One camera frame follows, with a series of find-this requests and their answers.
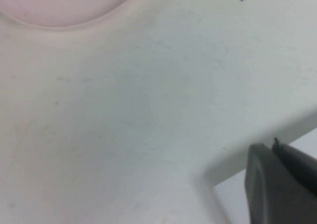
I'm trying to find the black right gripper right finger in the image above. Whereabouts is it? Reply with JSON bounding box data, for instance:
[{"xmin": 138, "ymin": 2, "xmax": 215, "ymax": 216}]
[{"xmin": 271, "ymin": 136, "xmax": 317, "ymax": 193}]

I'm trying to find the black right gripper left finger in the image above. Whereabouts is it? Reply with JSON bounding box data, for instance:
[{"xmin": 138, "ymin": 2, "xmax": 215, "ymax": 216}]
[{"xmin": 244, "ymin": 143, "xmax": 317, "ymax": 224}]

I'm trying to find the pink round plate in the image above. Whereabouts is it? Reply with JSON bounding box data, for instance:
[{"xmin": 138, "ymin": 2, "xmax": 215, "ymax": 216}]
[{"xmin": 0, "ymin": 0, "xmax": 149, "ymax": 33}]

